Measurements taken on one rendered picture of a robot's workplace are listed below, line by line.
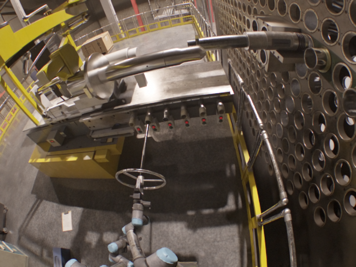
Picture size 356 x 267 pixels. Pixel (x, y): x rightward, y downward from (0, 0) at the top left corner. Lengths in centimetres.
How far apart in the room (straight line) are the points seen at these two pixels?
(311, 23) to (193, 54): 140
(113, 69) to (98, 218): 192
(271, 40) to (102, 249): 295
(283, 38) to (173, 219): 220
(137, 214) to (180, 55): 109
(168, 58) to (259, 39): 83
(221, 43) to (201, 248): 202
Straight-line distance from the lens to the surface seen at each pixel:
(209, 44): 145
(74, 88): 143
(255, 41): 153
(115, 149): 194
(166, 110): 154
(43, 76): 124
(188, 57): 111
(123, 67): 120
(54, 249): 278
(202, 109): 146
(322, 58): 161
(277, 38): 163
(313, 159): 207
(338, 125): 169
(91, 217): 253
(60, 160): 250
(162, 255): 94
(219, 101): 153
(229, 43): 149
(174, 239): 196
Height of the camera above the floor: 191
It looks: 51 degrees down
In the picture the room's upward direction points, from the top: 19 degrees counter-clockwise
